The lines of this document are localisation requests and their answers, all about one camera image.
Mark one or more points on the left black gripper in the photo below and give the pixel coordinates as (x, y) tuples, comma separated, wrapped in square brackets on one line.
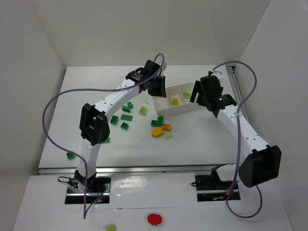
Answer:
[(157, 84)]

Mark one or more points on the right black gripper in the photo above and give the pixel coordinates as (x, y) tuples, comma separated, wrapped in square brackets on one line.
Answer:
[(199, 91)]

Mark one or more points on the pale green 2x3 lego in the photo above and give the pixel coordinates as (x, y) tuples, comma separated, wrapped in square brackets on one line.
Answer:
[(186, 95)]

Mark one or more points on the pale green 2x2 lego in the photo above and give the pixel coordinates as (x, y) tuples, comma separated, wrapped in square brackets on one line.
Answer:
[(143, 111)]

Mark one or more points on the green 2x3 lego brick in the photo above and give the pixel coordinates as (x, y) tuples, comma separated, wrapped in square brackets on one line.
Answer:
[(160, 121)]

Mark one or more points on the green lego brick top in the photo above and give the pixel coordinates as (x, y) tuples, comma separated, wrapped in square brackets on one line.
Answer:
[(125, 109)]

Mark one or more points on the pale green small lego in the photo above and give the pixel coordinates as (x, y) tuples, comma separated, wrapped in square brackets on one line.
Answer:
[(167, 135)]

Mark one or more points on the green curved lego brick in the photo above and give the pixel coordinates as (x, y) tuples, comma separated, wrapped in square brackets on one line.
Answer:
[(130, 105)]

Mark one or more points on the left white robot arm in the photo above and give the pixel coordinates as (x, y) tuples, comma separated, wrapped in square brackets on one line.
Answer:
[(94, 118)]

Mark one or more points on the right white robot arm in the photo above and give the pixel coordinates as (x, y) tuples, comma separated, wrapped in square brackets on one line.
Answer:
[(257, 161)]

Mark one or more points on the white divided plastic tray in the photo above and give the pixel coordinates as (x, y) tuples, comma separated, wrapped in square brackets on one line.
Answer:
[(164, 107)]

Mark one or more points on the green 2x4 flat lego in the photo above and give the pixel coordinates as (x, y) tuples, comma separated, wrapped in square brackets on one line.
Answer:
[(126, 117)]

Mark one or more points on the small green upturned lego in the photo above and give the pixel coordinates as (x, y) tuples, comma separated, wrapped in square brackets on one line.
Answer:
[(124, 126)]

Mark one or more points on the green lego table edge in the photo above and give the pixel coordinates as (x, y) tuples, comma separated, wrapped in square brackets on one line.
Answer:
[(70, 156)]

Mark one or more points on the red round object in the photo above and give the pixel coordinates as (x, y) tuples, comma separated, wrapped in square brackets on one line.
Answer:
[(154, 219)]

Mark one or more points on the pale green lego foreground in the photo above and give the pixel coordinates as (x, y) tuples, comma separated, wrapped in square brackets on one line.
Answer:
[(111, 227)]

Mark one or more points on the aluminium right rail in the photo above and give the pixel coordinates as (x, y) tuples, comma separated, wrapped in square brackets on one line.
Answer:
[(234, 83)]

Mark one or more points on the aluminium rail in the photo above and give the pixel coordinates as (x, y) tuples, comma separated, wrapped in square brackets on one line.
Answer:
[(138, 169), (234, 83)]

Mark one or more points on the aluminium front rail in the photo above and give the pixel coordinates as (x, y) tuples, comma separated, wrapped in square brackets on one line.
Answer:
[(138, 169)]

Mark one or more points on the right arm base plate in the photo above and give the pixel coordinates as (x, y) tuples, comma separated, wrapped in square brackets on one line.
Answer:
[(210, 188)]

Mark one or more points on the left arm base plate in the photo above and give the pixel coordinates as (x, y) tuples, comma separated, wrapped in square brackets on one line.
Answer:
[(100, 191)]

